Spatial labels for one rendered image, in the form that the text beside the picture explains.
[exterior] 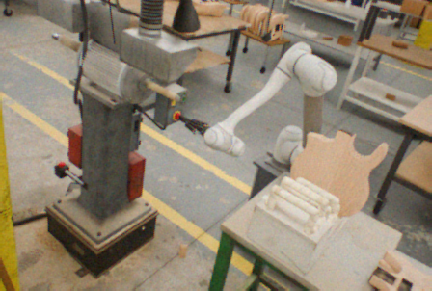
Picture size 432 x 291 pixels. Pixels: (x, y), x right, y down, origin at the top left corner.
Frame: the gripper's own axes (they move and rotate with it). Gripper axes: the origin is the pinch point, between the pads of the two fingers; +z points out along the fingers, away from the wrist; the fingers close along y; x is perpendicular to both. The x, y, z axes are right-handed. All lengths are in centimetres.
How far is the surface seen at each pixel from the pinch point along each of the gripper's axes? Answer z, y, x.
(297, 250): -96, -47, 6
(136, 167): 20.3, -13.7, -39.0
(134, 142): 25.8, -11.4, -24.3
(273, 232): -85, -47, 6
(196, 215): 2, 35, -98
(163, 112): 8.8, -8.0, 3.3
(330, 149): -86, -10, 29
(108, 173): 23, -34, -36
